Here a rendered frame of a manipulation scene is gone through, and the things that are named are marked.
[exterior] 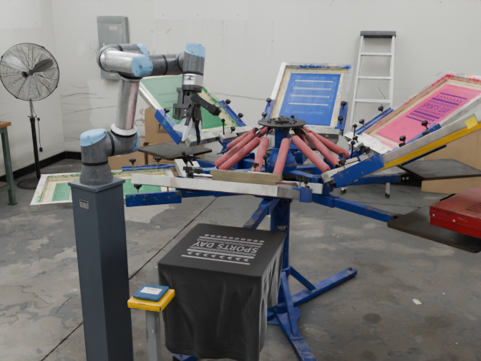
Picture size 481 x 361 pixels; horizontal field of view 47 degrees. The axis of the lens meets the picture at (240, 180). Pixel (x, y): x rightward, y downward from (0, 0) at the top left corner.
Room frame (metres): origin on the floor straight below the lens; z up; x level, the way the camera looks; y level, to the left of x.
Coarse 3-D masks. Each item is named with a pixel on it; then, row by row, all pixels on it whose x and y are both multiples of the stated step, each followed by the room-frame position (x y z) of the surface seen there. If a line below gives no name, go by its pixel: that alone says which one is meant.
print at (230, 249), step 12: (204, 240) 2.34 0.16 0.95; (216, 240) 2.34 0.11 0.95; (228, 240) 2.34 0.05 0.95; (240, 240) 2.34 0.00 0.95; (252, 240) 2.34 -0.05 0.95; (192, 252) 2.21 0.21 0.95; (204, 252) 2.21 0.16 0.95; (216, 252) 2.21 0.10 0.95; (228, 252) 2.21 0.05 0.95; (240, 252) 2.21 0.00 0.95; (252, 252) 2.21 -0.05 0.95
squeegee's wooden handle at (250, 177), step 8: (216, 176) 2.59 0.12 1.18; (224, 176) 2.58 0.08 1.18; (232, 176) 2.57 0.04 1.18; (240, 176) 2.56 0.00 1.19; (248, 176) 2.55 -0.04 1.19; (256, 176) 2.54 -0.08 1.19; (264, 176) 2.53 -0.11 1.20; (272, 176) 2.52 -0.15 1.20; (280, 176) 2.51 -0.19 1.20; (264, 184) 2.52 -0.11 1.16; (272, 184) 2.51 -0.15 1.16
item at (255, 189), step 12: (132, 180) 2.07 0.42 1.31; (144, 180) 2.06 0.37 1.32; (156, 180) 2.05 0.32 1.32; (168, 180) 2.03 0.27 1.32; (180, 180) 2.02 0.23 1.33; (192, 180) 2.01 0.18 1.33; (204, 180) 2.00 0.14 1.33; (216, 180) 1.99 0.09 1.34; (240, 192) 1.95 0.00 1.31; (252, 192) 1.93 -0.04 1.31; (264, 192) 1.92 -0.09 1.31; (276, 192) 1.91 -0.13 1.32; (288, 192) 2.12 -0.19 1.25
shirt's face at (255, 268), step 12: (204, 228) 2.48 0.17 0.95; (216, 228) 2.48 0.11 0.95; (228, 228) 2.48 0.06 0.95; (240, 228) 2.48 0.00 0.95; (252, 228) 2.48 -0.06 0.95; (180, 240) 2.34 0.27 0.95; (192, 240) 2.34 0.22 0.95; (264, 240) 2.34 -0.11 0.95; (276, 240) 2.34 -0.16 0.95; (168, 252) 2.21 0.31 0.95; (180, 252) 2.21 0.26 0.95; (264, 252) 2.21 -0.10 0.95; (180, 264) 2.08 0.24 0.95; (192, 264) 2.08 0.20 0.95; (204, 264) 2.08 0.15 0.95; (216, 264) 2.08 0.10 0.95; (228, 264) 2.08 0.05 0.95; (240, 264) 2.08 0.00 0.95; (252, 264) 2.08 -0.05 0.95; (264, 264) 2.08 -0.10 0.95
